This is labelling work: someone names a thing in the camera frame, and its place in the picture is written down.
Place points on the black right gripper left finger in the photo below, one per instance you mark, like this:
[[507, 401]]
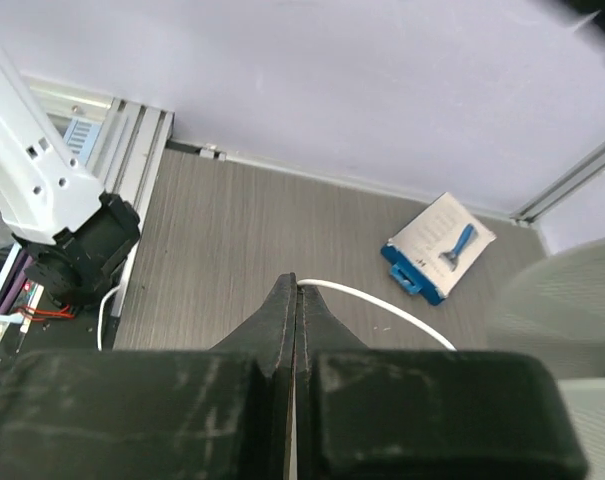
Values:
[[221, 413]]

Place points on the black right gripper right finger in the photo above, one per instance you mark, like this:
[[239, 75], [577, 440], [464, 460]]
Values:
[[365, 413]]

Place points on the white perforated cable spool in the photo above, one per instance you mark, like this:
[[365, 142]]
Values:
[[554, 310]]

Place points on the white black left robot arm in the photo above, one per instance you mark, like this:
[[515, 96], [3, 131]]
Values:
[[77, 233]]

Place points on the white blue razor package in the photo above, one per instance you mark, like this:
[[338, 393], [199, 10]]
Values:
[[430, 255]]

